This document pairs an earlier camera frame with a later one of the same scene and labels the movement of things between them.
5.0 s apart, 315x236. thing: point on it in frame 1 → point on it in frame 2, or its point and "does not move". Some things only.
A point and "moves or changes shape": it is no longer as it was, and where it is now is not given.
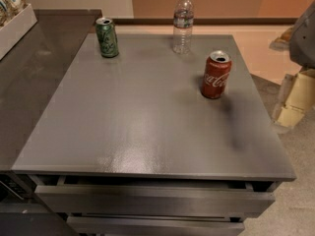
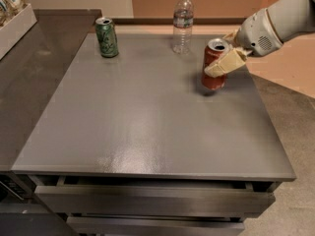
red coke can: x=217 y=74 moves or changes shape
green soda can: x=107 y=37 does not move
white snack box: x=12 y=30 does not move
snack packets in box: x=12 y=1 does not move
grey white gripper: x=303 y=41 → x=257 y=33
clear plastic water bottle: x=183 y=22 does not move
